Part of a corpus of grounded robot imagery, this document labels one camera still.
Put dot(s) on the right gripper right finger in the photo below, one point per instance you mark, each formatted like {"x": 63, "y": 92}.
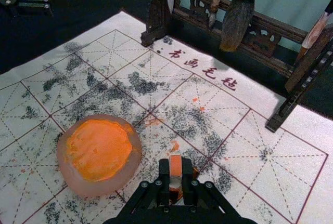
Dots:
{"x": 187, "y": 174}

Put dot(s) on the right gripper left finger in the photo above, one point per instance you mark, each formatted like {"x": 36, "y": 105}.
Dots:
{"x": 164, "y": 172}

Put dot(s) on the seal stamp with orange face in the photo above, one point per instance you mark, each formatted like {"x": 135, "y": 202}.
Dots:
{"x": 175, "y": 165}

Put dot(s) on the black table cloth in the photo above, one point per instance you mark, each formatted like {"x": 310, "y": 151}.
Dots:
{"x": 78, "y": 0}

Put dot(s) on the round dish of orange paste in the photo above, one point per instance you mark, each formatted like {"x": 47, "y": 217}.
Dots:
{"x": 99, "y": 151}

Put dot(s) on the white felt mat, red grid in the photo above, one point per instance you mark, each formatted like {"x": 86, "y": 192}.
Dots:
{"x": 260, "y": 130}

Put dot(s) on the dark wooden brush rack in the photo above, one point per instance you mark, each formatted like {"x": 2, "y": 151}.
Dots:
{"x": 262, "y": 30}

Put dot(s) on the large bushy brown brush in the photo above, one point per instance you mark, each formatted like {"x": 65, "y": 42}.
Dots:
{"x": 238, "y": 18}

